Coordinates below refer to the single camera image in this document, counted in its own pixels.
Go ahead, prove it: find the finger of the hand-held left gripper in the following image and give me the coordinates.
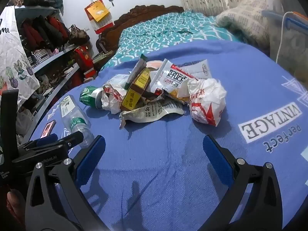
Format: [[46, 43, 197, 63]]
[[24, 133, 59, 150], [56, 131, 85, 150]]

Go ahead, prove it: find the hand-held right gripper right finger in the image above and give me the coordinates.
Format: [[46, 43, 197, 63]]
[[203, 135, 283, 231]]

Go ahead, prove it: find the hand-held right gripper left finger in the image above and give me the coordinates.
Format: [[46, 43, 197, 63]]
[[25, 135, 106, 231]]

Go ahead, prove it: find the clear plastic bottle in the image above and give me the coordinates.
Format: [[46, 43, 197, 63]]
[[59, 95, 95, 148]]

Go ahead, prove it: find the green drink can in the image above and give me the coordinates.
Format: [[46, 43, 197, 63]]
[[80, 86, 105, 108]]

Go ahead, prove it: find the small white red wrapper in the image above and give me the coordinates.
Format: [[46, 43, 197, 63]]
[[101, 74, 130, 115]]

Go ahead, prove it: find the large white red wrapper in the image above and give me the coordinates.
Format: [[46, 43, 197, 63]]
[[186, 78, 227, 127]]

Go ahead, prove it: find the newspaper print bag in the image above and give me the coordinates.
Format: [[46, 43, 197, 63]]
[[119, 100, 185, 129]]

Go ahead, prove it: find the yellow brown carton box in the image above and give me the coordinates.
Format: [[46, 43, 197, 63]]
[[120, 68, 151, 111]]

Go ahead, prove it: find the green white stick packet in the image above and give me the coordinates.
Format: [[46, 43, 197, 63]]
[[125, 54, 148, 89]]

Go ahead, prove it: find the white red noodle packet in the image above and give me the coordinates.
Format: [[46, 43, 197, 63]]
[[149, 58, 199, 97]]

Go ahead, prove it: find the pink paper cup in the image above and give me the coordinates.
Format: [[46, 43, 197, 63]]
[[146, 60, 164, 71]]

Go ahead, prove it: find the person's left hand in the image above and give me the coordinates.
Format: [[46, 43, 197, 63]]
[[7, 189, 26, 224]]

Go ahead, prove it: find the smartphone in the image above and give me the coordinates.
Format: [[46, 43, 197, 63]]
[[41, 120, 56, 139]]

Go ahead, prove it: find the blue printed blanket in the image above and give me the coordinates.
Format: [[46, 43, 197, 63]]
[[25, 40, 308, 231]]

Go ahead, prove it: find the red gift box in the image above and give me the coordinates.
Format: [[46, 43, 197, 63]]
[[74, 44, 97, 77]]

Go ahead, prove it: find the grey metal shelf rack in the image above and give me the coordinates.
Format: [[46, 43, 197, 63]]
[[14, 6, 82, 145]]

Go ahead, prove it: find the white cactus printed cloth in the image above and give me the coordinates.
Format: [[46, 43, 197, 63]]
[[0, 5, 41, 106]]

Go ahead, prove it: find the brown handbag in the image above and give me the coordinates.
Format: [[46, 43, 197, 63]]
[[69, 24, 90, 45]]

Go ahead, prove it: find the pile of red dark clothes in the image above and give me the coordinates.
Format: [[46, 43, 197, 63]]
[[18, 14, 70, 51]]

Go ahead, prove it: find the carved wooden headboard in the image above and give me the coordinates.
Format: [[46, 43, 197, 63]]
[[96, 5, 184, 70]]

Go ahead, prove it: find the clear plastic storage box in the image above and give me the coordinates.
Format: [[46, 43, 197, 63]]
[[261, 0, 308, 82]]

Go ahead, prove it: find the teal patterned bedsheet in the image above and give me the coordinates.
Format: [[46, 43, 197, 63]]
[[100, 11, 241, 71]]

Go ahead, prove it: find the red yellow wall calendar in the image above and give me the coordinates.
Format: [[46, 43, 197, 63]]
[[84, 0, 115, 34]]

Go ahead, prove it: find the white cable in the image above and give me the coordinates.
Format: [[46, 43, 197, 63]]
[[275, 11, 299, 63]]

